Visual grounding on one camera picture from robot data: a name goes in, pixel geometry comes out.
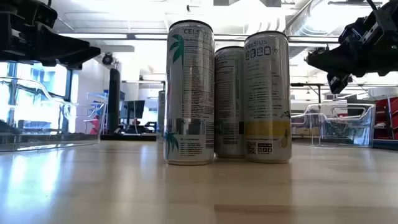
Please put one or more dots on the black computer monitor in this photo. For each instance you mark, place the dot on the black computer monitor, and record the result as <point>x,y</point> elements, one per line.
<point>135,109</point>

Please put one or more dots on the red chair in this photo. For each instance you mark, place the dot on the red chair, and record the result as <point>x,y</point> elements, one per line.
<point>95,126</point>

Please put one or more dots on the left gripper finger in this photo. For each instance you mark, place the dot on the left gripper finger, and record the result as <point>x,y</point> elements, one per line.
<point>88,57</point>
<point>56,46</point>

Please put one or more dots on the clear plastic bin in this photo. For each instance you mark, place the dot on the clear plastic bin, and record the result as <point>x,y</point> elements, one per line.
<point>37,93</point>
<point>357,130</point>

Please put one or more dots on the ceiling light strip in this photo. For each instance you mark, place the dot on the ceiling light strip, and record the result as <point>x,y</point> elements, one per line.
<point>311,39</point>
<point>93,36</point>
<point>150,36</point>

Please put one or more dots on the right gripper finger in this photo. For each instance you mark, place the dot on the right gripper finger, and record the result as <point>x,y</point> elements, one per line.
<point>315,60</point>
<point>342,62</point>

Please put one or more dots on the Celsius can yellow band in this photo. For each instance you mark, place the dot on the Celsius can yellow band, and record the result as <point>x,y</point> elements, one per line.
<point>267,93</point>

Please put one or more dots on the Celsius can teal band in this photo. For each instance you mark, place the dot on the Celsius can teal band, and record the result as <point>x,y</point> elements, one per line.
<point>228,102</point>

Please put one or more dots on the red storage shelf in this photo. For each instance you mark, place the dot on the red storage shelf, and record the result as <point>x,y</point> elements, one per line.
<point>382,107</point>

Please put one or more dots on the white Celsius soda can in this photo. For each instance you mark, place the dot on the white Celsius soda can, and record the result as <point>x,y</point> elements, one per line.
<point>161,116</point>

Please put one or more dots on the Celsius can green palm print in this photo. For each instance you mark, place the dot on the Celsius can green palm print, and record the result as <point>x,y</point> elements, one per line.
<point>189,93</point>

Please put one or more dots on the black cylindrical column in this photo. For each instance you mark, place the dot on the black cylindrical column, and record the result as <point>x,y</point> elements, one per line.
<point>114,102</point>

